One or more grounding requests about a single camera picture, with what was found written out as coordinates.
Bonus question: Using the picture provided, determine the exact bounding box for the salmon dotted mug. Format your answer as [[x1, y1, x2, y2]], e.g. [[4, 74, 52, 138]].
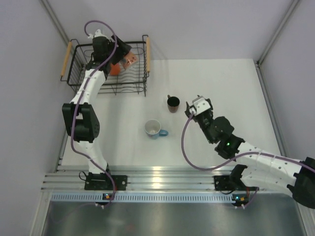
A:
[[121, 52, 138, 70]]

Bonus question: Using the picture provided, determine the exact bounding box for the orange mug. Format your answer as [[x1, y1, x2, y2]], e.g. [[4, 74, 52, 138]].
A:
[[110, 63, 121, 76]]

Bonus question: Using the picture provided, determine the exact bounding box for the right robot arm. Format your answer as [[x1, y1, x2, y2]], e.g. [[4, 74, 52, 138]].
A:
[[185, 96, 315, 209]]

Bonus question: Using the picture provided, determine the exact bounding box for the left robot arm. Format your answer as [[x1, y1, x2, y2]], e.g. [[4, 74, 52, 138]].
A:
[[62, 33, 131, 190]]

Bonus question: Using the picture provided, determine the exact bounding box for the dark brown mug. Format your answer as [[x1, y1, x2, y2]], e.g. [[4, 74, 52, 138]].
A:
[[167, 95, 180, 113]]

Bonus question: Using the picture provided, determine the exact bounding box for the blue mug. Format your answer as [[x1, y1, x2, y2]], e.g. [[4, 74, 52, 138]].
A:
[[144, 119, 168, 140]]

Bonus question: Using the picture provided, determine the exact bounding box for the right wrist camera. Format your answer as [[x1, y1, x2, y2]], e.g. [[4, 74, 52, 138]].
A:
[[189, 96, 213, 116]]

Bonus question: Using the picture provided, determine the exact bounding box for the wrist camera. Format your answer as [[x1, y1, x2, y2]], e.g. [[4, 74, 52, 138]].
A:
[[189, 96, 213, 116], [88, 29, 109, 39]]

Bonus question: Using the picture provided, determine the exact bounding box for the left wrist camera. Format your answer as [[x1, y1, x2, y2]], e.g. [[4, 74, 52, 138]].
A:
[[88, 29, 109, 39]]

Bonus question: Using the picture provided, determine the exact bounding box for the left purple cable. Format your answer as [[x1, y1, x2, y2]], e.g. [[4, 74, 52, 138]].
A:
[[70, 20, 118, 206]]

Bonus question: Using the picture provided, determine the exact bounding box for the purple cable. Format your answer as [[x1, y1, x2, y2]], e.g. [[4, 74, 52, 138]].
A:
[[181, 112, 315, 208], [70, 20, 118, 206]]

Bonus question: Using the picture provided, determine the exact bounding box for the right wooden rack handle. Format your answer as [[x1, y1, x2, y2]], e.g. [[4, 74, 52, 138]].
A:
[[146, 36, 151, 73]]

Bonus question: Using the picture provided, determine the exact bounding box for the wooden rack handle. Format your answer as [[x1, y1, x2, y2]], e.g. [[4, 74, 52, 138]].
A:
[[146, 36, 151, 73], [60, 41, 72, 80]]

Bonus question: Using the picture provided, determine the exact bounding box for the black wire dish rack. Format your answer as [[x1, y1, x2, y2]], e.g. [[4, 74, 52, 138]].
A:
[[64, 34, 150, 95]]

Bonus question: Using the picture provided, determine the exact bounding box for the left wooden rack handle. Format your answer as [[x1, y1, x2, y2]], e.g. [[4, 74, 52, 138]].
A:
[[60, 41, 72, 80]]

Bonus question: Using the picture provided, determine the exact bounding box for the left aluminium frame post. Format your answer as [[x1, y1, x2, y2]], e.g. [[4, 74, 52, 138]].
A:
[[39, 0, 70, 46]]

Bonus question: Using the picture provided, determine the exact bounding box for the aluminium frame post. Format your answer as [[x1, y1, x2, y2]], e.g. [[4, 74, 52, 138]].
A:
[[255, 0, 302, 67], [39, 0, 70, 46]]

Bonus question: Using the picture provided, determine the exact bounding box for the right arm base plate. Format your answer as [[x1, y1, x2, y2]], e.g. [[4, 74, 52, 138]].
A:
[[214, 175, 256, 192]]

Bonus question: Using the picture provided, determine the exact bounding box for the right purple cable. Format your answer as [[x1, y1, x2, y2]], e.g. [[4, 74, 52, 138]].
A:
[[181, 112, 315, 208]]

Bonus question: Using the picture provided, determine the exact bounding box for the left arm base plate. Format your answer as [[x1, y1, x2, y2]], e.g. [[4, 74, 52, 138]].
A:
[[84, 173, 127, 191]]

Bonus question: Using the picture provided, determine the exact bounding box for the aluminium mounting rail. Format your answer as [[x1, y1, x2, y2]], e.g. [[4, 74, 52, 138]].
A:
[[41, 162, 301, 194]]

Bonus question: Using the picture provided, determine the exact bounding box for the right aluminium frame post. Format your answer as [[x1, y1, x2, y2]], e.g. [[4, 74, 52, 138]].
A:
[[255, 0, 302, 67]]

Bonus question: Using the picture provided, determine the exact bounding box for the perforated cable duct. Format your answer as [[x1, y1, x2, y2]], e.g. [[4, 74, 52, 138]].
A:
[[51, 192, 238, 203]]

